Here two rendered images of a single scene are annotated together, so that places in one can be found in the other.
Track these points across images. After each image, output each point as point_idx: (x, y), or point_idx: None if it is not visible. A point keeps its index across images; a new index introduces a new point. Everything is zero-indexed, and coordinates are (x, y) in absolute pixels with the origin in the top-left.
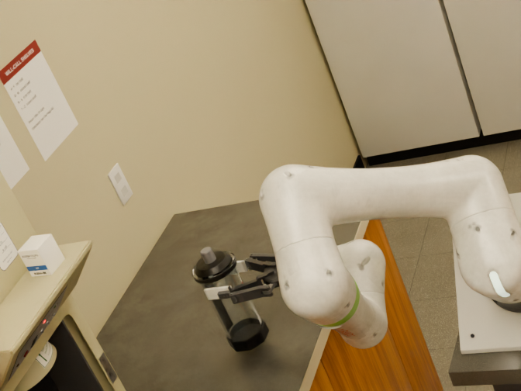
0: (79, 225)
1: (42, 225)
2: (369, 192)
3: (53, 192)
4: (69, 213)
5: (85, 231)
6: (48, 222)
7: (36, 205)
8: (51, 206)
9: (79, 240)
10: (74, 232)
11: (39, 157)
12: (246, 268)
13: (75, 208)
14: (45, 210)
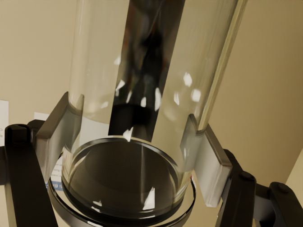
0: (9, 21)
1: (61, 68)
2: None
3: (19, 74)
4: (14, 42)
5: (4, 7)
6: (51, 63)
7: (52, 85)
8: (34, 68)
9: (21, 11)
10: (22, 23)
11: (12, 108)
12: (46, 155)
13: (0, 38)
14: (45, 73)
